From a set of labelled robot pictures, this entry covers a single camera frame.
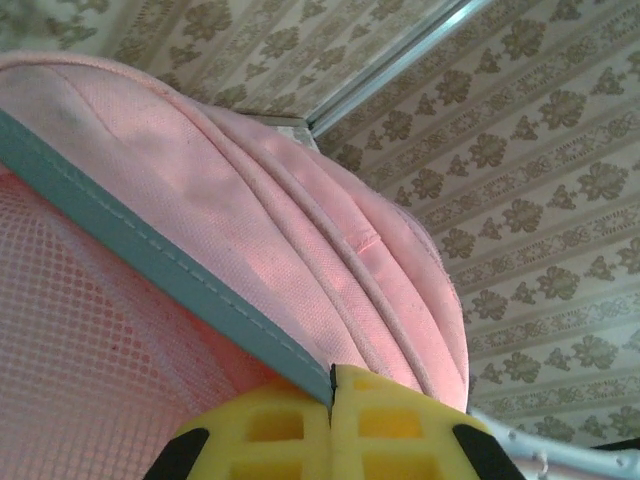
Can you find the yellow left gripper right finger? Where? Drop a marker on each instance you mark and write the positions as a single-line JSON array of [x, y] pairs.
[[345, 425]]

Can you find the aluminium corner post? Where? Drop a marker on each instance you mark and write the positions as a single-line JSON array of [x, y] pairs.
[[400, 60]]

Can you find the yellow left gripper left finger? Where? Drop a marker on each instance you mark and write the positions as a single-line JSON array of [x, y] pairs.
[[317, 440]]

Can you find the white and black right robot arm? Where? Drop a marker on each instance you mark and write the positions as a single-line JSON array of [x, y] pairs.
[[550, 460]]

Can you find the pink backpack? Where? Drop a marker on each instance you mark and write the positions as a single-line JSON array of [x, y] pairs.
[[200, 175]]

